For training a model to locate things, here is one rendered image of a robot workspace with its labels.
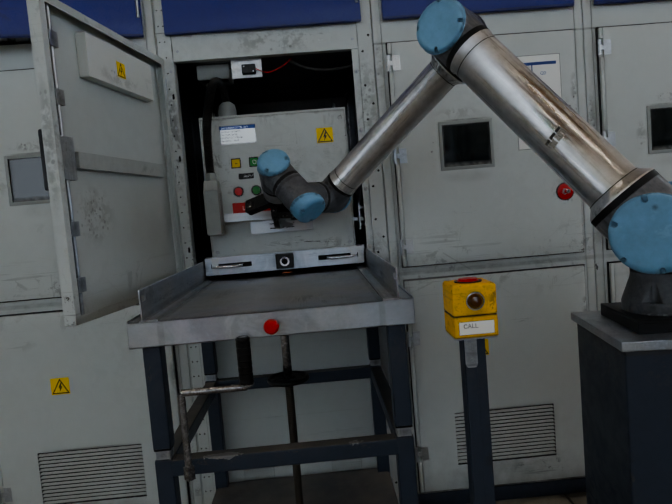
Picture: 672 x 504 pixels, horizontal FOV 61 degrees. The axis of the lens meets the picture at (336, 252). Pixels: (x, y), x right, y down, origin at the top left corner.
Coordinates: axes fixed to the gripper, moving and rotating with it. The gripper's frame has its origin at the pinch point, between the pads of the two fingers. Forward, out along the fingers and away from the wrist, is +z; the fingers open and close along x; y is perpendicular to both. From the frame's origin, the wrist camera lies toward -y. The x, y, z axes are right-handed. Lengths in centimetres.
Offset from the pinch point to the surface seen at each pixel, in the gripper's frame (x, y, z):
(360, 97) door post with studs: 35, 31, -19
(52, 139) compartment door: -9, -44, -64
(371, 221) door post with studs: -0.6, 31.2, 1.8
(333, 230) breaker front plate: -0.4, 18.4, 6.3
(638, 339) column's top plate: -64, 73, -57
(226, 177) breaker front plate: 17.5, -16.0, -4.1
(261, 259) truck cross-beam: -7.7, -6.7, 9.1
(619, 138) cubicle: 16, 116, -11
